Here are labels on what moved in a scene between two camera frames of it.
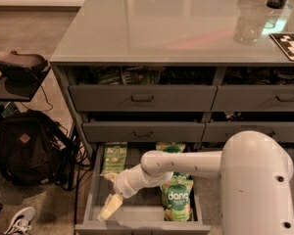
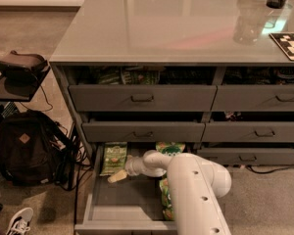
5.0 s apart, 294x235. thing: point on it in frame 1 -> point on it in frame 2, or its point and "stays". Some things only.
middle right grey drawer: (222, 131) stays
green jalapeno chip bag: (114, 159) stays
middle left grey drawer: (144, 132) stays
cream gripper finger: (114, 202) -> (120, 175)
